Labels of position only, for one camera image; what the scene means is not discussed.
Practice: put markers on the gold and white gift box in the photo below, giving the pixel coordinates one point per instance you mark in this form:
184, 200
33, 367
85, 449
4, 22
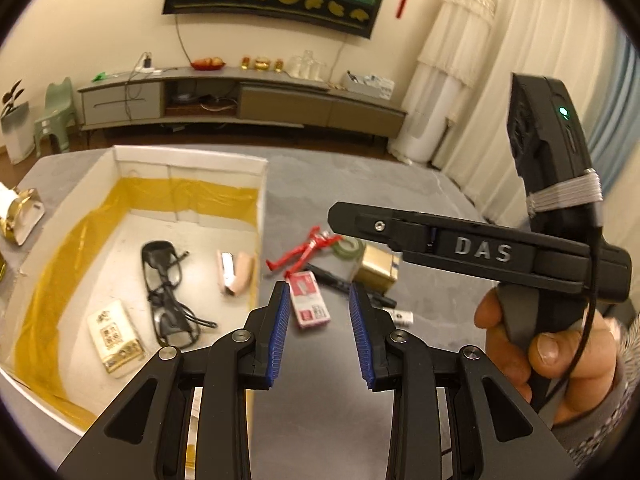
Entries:
22, 215

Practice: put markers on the red fruit plate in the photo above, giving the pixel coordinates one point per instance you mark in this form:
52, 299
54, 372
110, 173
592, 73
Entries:
208, 63

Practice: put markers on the dark potted plant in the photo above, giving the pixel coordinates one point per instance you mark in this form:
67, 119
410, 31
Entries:
11, 95

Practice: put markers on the black eyeglasses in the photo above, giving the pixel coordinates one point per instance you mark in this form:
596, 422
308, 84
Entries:
157, 255

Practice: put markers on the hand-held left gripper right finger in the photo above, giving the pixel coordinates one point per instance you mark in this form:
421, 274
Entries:
361, 335

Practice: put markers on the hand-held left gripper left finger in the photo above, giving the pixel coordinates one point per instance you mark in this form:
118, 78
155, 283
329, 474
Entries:
277, 330

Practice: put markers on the small green toy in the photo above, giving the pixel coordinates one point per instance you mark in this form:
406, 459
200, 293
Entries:
100, 77

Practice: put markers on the long grey tv cabinet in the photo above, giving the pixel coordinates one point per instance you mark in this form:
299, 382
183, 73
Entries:
280, 105

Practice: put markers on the small white tube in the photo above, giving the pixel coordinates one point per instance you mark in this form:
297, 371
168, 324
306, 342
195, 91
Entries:
402, 316

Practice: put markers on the white tea packet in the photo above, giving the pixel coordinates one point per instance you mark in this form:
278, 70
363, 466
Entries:
115, 335

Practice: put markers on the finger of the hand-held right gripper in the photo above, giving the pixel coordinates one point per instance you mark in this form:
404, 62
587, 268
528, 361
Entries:
370, 225

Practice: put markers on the green tape roll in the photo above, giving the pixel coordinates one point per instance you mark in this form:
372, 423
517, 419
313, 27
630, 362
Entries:
350, 252

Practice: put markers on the person's right hand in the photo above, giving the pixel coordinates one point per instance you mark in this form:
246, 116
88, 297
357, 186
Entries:
565, 360

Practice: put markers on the white standing air conditioner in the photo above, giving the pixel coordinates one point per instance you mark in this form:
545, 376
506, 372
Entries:
430, 110

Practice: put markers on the white plant pot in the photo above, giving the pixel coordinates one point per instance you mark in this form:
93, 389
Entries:
17, 135

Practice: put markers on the wide gold ornament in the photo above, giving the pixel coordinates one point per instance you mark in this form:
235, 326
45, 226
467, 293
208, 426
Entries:
261, 63

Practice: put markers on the white power strip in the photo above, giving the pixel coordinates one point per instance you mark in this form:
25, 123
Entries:
147, 66

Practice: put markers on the cream curtain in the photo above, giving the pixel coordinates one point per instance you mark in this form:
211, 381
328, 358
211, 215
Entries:
525, 35

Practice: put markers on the white organizer tray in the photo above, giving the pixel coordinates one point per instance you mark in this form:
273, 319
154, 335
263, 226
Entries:
367, 85

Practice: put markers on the black marker pen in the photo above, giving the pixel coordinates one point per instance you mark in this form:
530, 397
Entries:
330, 277

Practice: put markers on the red and white packet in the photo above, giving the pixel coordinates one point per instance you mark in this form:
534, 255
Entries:
310, 300

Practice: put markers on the red toy figure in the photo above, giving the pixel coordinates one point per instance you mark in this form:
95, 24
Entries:
310, 247

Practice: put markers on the white cardboard box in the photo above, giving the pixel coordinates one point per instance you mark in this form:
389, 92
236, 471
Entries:
200, 270

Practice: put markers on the brown box with blue label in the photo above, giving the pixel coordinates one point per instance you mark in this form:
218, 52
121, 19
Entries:
375, 270

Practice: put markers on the group of clear glasses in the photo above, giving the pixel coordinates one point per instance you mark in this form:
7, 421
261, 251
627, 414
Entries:
306, 66

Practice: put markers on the green child chair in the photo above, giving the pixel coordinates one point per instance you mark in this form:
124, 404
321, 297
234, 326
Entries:
55, 115

